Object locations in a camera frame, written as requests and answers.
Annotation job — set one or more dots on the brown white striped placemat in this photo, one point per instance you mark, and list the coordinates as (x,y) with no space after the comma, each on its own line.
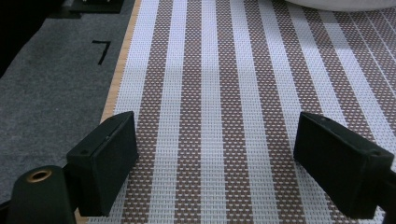
(218,93)

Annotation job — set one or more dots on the white plate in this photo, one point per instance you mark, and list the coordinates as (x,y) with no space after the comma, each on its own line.
(342,4)

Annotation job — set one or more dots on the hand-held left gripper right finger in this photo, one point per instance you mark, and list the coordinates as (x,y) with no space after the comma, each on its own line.
(339,165)

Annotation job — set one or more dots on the black stand base plate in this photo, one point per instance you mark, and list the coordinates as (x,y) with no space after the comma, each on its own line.
(96,7)

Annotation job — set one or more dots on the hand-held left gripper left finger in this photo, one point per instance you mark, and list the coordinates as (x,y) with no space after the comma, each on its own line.
(102,161)

